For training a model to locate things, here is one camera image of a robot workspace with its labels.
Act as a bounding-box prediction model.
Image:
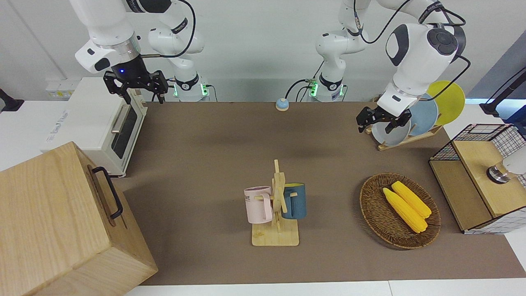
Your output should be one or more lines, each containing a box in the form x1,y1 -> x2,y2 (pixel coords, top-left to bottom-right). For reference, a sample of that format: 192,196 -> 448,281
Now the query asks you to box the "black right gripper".
103,71 -> 169,105

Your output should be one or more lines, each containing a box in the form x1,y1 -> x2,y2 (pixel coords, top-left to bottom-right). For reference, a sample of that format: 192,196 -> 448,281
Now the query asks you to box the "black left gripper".
357,106 -> 412,134

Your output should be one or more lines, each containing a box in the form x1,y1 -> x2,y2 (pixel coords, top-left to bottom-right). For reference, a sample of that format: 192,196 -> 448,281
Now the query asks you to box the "gray plate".
371,119 -> 411,146

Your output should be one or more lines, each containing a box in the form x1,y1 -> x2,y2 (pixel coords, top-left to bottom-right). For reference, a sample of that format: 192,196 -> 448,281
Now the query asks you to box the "wooden plate rack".
366,95 -> 444,151

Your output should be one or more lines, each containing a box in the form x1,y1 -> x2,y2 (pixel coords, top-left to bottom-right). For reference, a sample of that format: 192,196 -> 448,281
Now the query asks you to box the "light blue plate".
405,94 -> 439,137

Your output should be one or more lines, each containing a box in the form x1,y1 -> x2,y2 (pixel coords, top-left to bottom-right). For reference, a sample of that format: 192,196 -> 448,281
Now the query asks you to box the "yellow plate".
427,81 -> 466,126

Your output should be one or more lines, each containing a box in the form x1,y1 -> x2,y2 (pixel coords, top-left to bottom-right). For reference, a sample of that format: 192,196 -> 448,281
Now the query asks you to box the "white toaster oven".
40,77 -> 148,178

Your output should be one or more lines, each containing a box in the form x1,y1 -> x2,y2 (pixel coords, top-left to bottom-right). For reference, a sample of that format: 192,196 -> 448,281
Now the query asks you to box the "brown table mat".
123,102 -> 526,286

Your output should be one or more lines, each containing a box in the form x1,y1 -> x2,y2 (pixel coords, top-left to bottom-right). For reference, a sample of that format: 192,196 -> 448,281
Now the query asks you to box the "yellow corn cob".
391,181 -> 432,218
383,188 -> 428,234

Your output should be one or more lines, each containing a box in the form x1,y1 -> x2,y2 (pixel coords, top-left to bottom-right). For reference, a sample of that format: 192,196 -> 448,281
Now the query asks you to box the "brown wicker basket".
360,173 -> 441,250

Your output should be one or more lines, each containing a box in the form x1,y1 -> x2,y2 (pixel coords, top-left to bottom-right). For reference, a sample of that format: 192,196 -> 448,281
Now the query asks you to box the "dark blue mug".
282,183 -> 307,220

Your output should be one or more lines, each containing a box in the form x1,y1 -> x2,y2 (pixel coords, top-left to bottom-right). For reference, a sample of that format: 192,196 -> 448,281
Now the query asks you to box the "pink mug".
244,186 -> 273,224

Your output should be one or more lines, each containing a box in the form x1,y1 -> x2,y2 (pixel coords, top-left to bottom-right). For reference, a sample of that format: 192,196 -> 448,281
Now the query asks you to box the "white light bulb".
487,146 -> 526,184

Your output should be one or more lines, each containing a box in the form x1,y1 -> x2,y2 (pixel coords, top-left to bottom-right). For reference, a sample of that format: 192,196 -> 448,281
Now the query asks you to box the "wooden mug tree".
251,160 -> 300,247

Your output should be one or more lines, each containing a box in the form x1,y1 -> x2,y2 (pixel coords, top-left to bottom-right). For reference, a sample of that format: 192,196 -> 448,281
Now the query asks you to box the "wooden cabinet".
0,141 -> 159,296

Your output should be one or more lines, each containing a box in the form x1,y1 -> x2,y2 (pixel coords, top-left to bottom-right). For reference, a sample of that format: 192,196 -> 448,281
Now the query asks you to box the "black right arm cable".
140,0 -> 197,58

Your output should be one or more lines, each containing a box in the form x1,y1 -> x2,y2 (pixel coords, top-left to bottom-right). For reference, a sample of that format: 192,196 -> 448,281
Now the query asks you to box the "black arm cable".
140,0 -> 197,58
351,0 -> 471,103

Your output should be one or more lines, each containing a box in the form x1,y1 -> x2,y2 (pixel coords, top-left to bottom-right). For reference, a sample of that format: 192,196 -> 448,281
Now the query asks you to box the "white wall socket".
45,80 -> 76,99

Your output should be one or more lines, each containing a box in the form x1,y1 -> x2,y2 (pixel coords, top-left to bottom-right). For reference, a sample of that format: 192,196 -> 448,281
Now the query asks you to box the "black base cable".
285,78 -> 316,102

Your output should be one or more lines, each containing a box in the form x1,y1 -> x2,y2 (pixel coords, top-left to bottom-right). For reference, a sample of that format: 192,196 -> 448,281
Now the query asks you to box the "black cabinet handle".
92,166 -> 124,220

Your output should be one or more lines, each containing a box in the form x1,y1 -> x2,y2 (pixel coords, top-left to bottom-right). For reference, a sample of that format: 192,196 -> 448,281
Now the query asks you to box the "wire shelf with wooden boards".
429,123 -> 526,235

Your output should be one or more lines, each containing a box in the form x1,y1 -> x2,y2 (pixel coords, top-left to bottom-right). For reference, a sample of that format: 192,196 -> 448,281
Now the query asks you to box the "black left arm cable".
351,0 -> 471,103

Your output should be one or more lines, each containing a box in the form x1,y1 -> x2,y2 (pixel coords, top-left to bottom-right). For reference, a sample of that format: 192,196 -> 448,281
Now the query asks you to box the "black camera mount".
0,88 -> 24,113

